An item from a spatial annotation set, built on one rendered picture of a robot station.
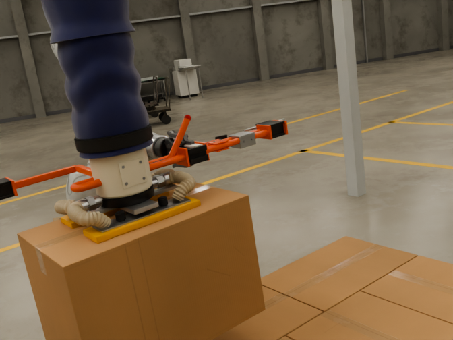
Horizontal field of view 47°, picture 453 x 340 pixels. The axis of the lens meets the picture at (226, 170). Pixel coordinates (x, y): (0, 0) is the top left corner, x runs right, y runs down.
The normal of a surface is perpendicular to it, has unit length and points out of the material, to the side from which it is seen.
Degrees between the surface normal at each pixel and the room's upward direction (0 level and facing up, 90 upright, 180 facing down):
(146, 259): 90
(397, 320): 0
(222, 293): 90
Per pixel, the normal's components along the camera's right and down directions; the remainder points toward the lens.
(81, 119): -0.58, 0.03
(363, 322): -0.14, -0.96
